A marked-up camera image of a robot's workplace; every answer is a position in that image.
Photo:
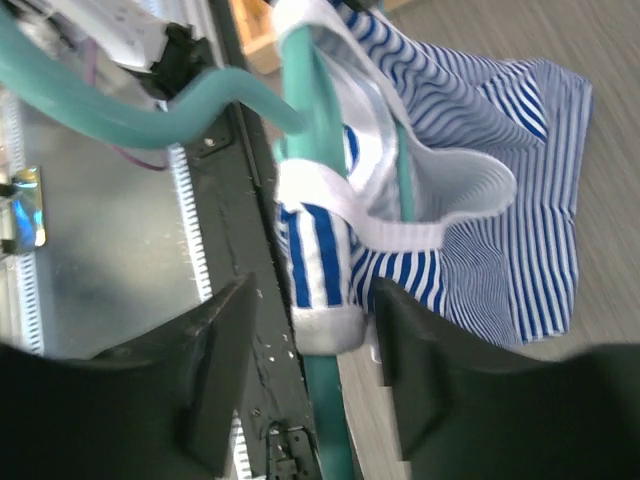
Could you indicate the wooden tray base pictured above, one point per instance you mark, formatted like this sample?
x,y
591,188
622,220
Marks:
x,y
261,26

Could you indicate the blue white striped tank top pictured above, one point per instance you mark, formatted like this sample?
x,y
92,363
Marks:
x,y
453,175

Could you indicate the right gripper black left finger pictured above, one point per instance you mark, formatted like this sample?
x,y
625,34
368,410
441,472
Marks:
x,y
159,406

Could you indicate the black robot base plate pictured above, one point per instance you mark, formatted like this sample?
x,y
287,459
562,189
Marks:
x,y
233,177

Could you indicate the white slotted cable duct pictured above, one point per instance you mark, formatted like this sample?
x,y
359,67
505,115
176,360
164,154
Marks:
x,y
187,206

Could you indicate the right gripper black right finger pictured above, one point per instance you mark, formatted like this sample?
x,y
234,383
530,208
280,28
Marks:
x,y
468,409

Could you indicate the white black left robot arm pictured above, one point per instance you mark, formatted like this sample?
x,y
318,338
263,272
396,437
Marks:
x,y
163,56

